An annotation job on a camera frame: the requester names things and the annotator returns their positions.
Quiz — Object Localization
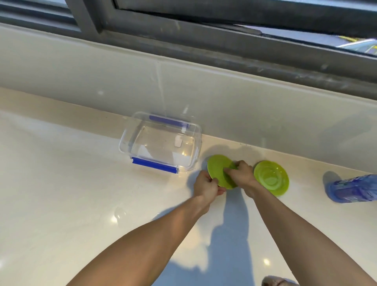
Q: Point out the person's left hand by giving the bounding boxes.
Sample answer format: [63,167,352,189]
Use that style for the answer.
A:
[193,170,227,206]

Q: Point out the person's right hand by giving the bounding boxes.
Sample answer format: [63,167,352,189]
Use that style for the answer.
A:
[223,160,255,198]

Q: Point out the green scrub sponge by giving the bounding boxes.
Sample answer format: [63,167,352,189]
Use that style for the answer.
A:
[224,163,240,177]

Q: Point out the green plastic plate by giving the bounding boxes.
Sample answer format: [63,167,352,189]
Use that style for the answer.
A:
[207,154,240,190]
[253,160,290,197]

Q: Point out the person's right forearm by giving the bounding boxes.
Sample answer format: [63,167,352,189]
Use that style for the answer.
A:
[243,180,377,286]

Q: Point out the person's left forearm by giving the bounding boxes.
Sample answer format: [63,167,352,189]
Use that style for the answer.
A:
[66,196,211,286]

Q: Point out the clear container with blue clips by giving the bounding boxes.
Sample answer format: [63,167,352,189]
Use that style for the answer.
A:
[119,111,202,174]

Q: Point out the person's foot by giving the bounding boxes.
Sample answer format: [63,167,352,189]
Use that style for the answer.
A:
[262,276,298,286]

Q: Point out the blue plastic bottle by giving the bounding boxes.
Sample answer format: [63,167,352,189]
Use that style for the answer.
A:
[329,174,377,204]

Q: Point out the dark grey window frame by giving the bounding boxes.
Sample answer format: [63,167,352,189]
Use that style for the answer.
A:
[0,0,377,101]

